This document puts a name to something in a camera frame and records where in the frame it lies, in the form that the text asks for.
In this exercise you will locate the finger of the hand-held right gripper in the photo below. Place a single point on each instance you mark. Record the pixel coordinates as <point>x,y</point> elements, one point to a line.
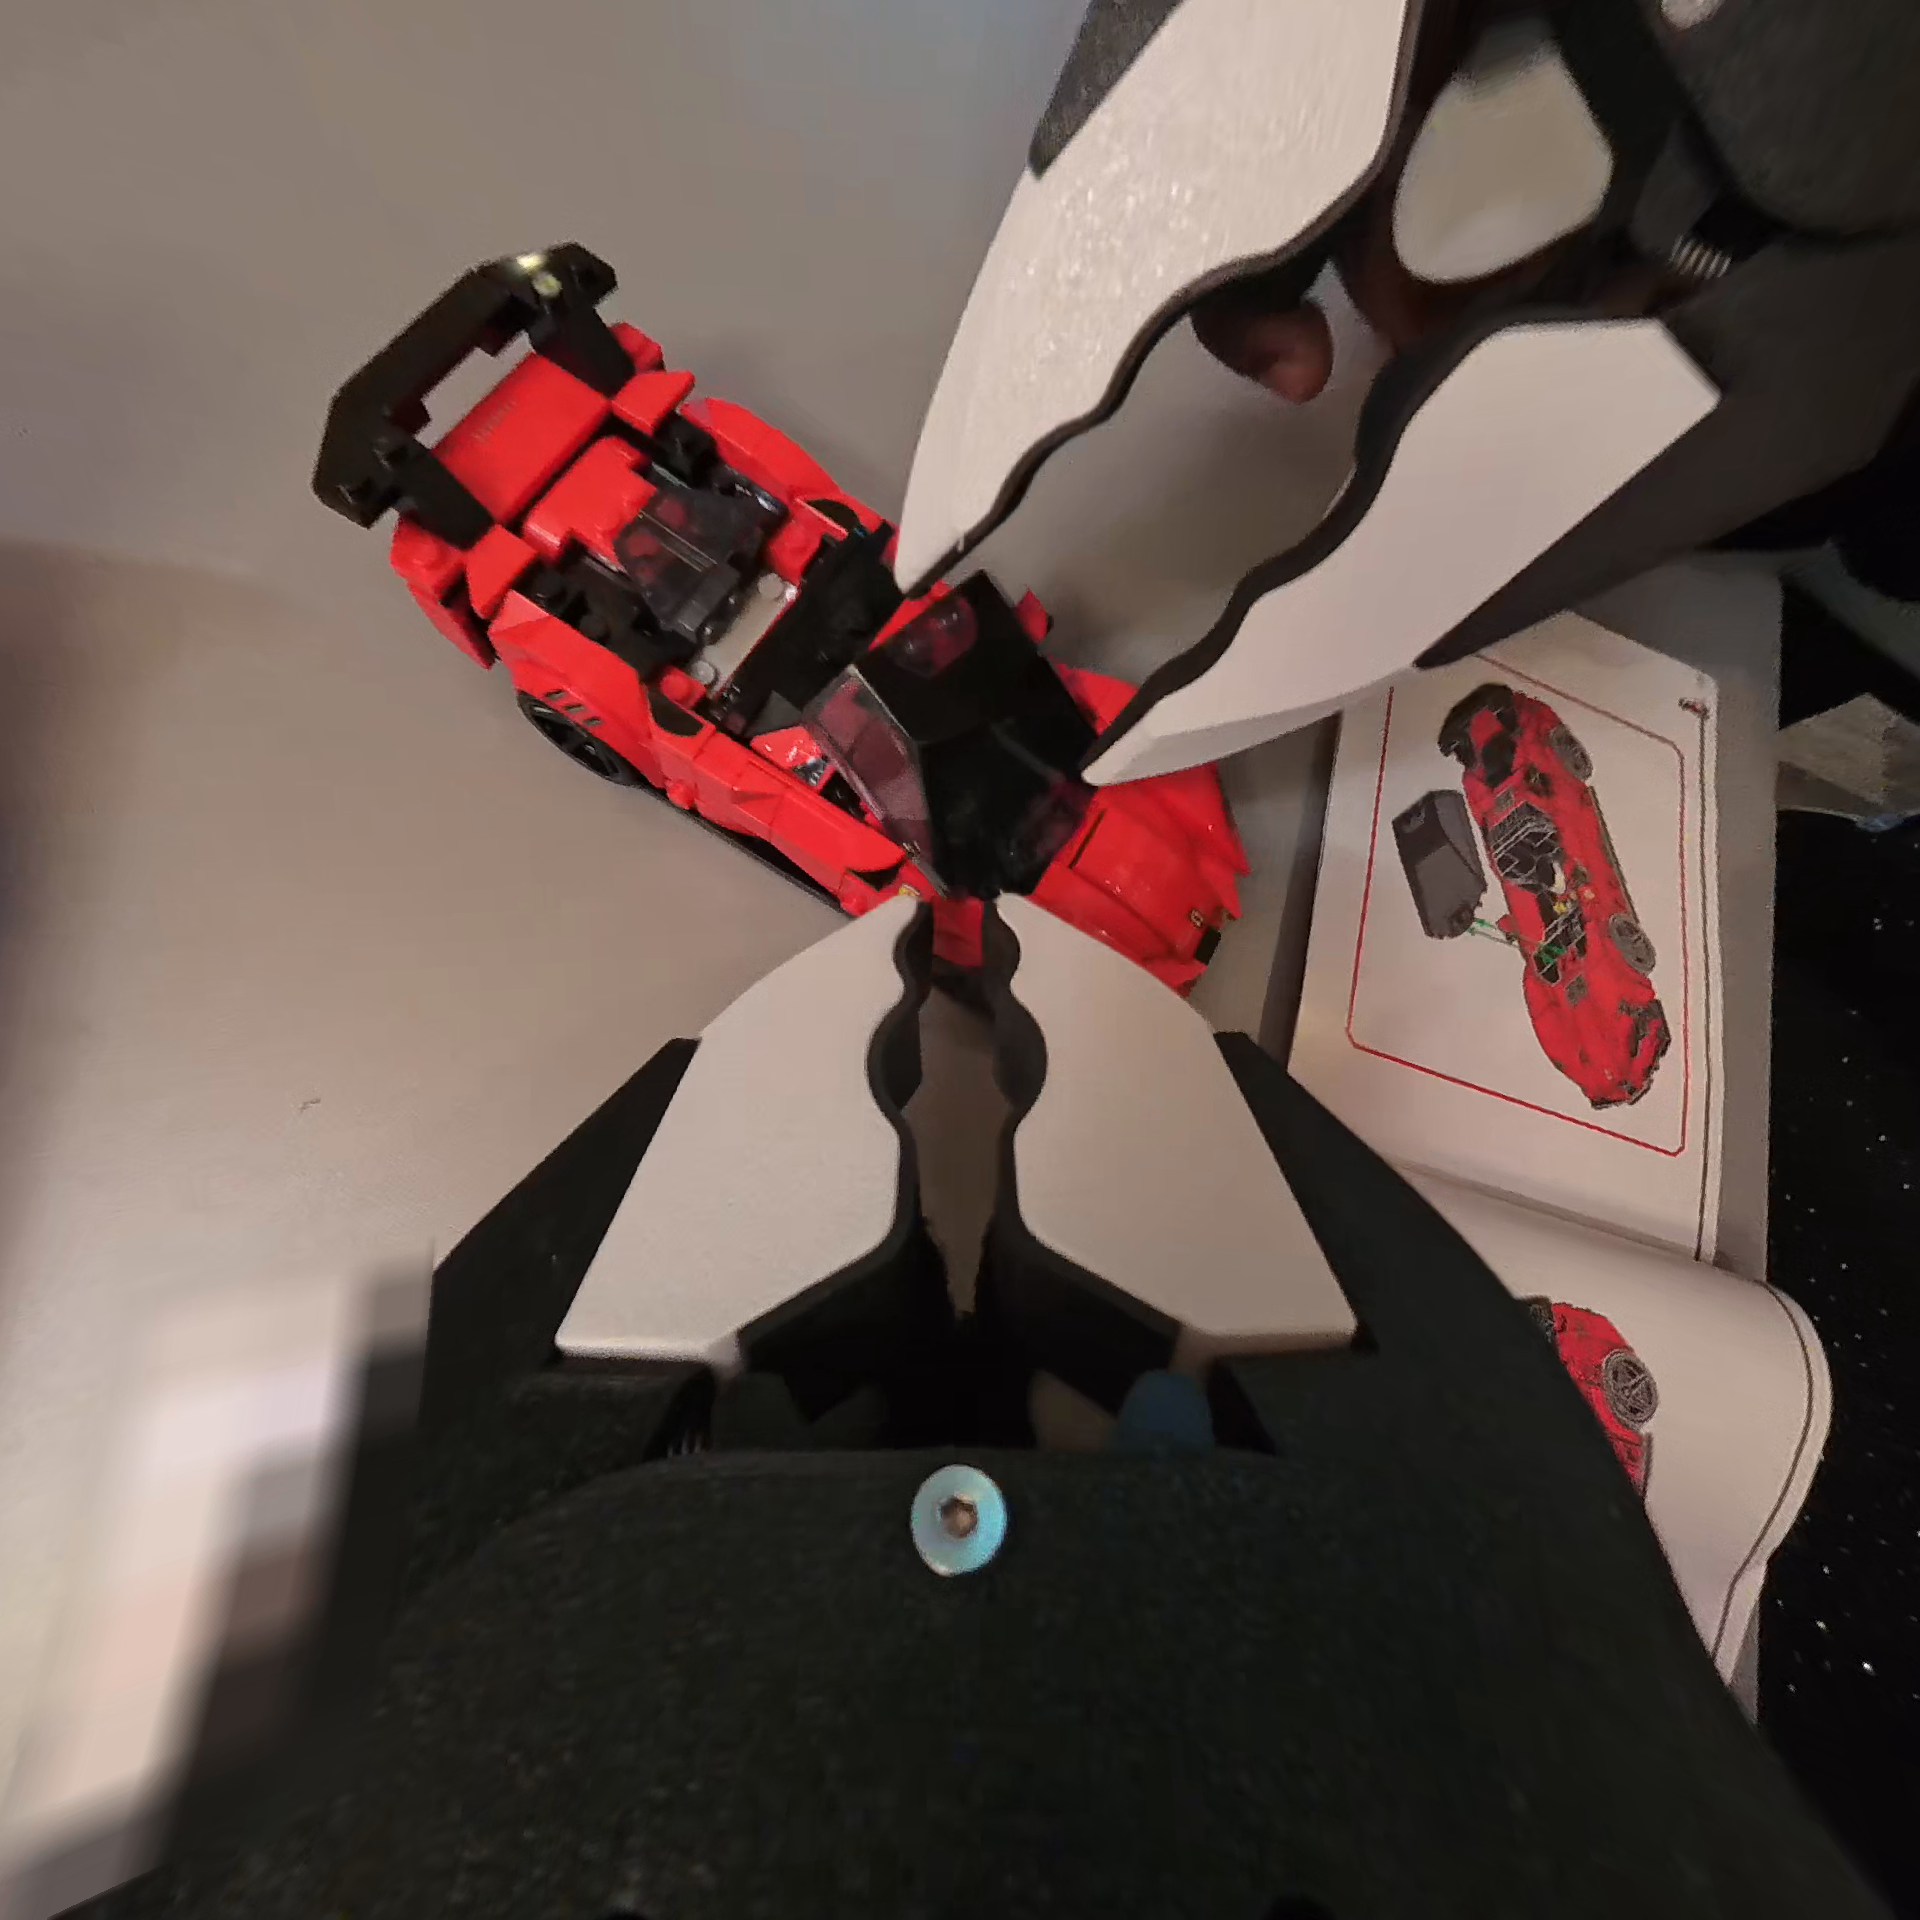
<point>1472,493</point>
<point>1142,270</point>

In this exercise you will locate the red lego car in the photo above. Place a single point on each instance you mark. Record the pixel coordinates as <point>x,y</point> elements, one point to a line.
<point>569,510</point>

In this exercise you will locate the person's right hand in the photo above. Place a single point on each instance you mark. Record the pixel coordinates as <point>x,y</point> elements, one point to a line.
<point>1268,352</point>

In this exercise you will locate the lego instruction booklet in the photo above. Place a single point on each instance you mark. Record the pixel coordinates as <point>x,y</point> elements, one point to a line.
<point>1696,899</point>

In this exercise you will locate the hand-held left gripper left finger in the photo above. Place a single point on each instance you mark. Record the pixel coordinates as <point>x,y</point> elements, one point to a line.
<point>750,1187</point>

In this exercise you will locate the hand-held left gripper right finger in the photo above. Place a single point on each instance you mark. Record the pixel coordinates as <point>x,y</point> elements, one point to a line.
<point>1187,1187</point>

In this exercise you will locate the dark transparent lego canopy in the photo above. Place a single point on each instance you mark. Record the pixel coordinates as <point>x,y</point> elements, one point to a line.
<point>973,705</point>

